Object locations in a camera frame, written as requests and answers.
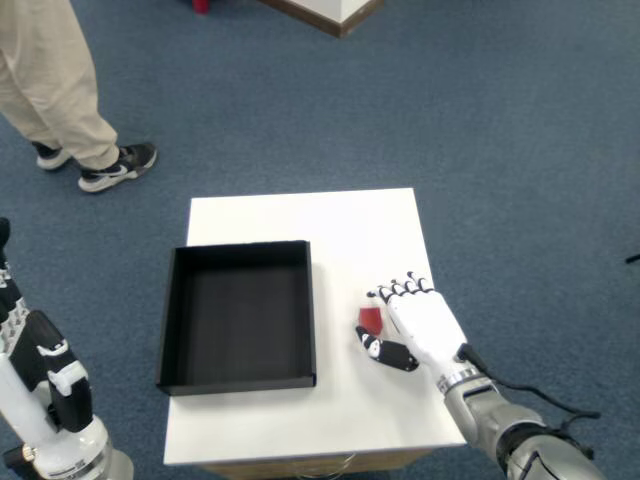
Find black open box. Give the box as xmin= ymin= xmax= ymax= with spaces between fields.
xmin=155 ymin=240 xmax=319 ymax=397

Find white top wooden table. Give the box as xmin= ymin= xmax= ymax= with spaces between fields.
xmin=162 ymin=187 xmax=471 ymax=474

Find black white sneaker with swoosh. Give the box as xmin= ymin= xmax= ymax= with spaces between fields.
xmin=77 ymin=142 xmax=158 ymax=195

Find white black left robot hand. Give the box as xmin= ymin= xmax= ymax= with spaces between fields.
xmin=0 ymin=217 xmax=112 ymax=476

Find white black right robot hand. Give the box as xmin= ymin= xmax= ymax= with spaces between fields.
xmin=354 ymin=271 xmax=485 ymax=387

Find beige trousers of person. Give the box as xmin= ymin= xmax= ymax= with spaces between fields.
xmin=0 ymin=0 xmax=120 ymax=172

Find red cube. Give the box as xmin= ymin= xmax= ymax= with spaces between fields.
xmin=358 ymin=307 xmax=385 ymax=335

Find white cabinet with wooden base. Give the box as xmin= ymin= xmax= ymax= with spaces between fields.
xmin=259 ymin=0 xmax=386 ymax=39

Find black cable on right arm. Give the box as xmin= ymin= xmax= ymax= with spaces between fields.
xmin=453 ymin=343 xmax=601 ymax=456

